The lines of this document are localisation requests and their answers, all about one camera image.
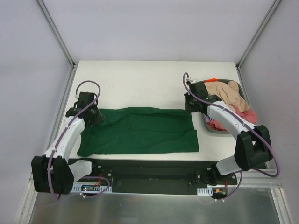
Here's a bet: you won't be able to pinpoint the green t shirt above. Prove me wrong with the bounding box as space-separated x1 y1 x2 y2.
77 107 199 157

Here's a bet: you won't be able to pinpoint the right aluminium table rail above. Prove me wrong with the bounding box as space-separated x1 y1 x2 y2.
237 67 268 168

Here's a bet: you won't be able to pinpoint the white cable duct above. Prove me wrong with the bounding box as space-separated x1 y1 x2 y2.
196 187 213 196
71 184 112 194

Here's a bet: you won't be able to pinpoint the right aluminium frame post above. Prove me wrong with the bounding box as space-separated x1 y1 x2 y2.
235 0 285 68

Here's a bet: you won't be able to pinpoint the aluminium table rail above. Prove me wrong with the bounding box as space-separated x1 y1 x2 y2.
41 67 77 156
237 67 268 168

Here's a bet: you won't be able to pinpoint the beige t shirt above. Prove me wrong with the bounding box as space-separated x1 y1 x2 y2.
204 81 250 112

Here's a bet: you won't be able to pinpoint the right white cable duct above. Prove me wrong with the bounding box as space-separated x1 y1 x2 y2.
196 187 213 196

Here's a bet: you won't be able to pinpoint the left aluminium table rail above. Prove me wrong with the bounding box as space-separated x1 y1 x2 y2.
41 67 77 156

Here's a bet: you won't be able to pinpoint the grey laundry basket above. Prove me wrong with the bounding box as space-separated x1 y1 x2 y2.
204 80 257 124

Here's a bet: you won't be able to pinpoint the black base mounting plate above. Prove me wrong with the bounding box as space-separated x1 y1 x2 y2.
70 157 243 194

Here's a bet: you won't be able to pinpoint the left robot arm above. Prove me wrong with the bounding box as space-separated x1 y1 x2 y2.
31 92 104 195

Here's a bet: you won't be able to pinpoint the left white cable duct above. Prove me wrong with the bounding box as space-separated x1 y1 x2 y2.
71 184 112 194

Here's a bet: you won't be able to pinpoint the orange t shirt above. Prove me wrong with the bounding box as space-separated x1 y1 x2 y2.
205 78 218 83

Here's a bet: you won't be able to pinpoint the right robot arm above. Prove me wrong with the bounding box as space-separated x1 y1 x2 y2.
183 81 274 186

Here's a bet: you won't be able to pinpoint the aluminium frame post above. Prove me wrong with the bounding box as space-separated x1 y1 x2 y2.
35 0 78 68
235 0 285 68

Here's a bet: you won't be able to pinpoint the pink t shirt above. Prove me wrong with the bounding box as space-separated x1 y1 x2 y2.
206 105 257 132

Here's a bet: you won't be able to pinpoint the left aluminium frame post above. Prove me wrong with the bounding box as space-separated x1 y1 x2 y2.
35 0 78 68

